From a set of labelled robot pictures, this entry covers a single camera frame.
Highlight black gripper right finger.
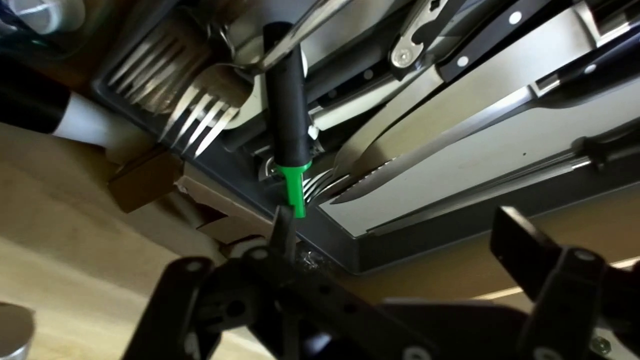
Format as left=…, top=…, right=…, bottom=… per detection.
left=489, top=204, right=640, bottom=360

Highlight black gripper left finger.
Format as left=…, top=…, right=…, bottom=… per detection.
left=123, top=204, right=442, bottom=360

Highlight black peeler with green collar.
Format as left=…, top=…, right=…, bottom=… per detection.
left=261, top=19, right=317, bottom=222

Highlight wooden drawer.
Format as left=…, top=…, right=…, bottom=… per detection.
left=0, top=0, right=640, bottom=360

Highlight silver fork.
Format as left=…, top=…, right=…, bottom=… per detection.
left=302, top=164, right=357, bottom=204
left=105, top=27, right=180, bottom=112
left=159, top=62, right=270, bottom=159

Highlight dark grey cutlery tray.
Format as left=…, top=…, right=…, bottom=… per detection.
left=91, top=0, right=640, bottom=273

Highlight black and white bottle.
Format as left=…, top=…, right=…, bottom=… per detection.
left=0, top=54, right=117, bottom=150

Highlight silver bottle opener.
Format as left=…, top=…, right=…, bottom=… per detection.
left=388, top=0, right=456, bottom=73

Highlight white round cap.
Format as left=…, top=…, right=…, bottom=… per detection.
left=0, top=0, right=91, bottom=36

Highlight sharpening steel with black handle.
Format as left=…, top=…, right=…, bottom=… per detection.
left=385, top=125, right=640, bottom=236

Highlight serrated knife with black handle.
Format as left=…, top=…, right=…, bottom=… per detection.
left=327, top=32, right=640, bottom=206

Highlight riveted black handle knife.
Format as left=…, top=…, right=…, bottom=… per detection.
left=435, top=0, right=590, bottom=86

